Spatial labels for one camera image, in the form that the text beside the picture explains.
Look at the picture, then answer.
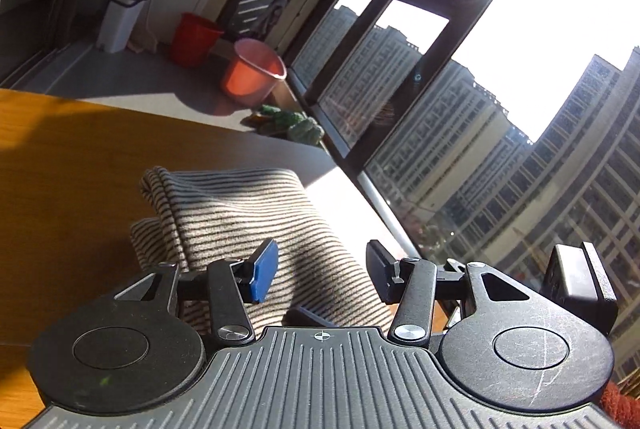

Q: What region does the pink plastic bucket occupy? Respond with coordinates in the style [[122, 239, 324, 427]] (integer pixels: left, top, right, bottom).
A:
[[220, 38, 287, 108]]

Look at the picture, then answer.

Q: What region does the red knitted cloth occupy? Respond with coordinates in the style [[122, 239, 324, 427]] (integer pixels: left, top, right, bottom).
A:
[[597, 381, 640, 429]]

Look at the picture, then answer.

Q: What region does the dark window frame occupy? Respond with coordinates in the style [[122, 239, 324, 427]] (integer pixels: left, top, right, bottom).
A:
[[287, 0, 506, 260]]

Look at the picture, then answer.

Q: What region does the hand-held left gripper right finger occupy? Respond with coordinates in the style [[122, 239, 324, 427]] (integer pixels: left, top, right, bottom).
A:
[[366, 240, 541, 350]]

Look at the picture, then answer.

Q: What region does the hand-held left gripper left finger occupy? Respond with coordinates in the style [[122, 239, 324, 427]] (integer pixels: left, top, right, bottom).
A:
[[112, 238, 279, 346]]

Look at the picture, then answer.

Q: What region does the white trash bin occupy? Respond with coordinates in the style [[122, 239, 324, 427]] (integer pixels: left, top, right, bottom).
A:
[[96, 0, 150, 54]]

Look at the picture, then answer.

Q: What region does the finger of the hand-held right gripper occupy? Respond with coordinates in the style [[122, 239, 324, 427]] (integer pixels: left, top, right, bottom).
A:
[[287, 306, 342, 328]]

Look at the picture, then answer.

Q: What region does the red bucket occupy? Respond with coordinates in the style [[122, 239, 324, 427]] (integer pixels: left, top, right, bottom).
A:
[[169, 12, 225, 68]]

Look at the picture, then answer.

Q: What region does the striped knit shirt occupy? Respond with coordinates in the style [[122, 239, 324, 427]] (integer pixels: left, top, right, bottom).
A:
[[129, 166, 401, 335]]

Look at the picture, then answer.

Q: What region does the hanging grey cloth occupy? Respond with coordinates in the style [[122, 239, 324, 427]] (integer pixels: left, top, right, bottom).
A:
[[257, 0, 287, 41]]

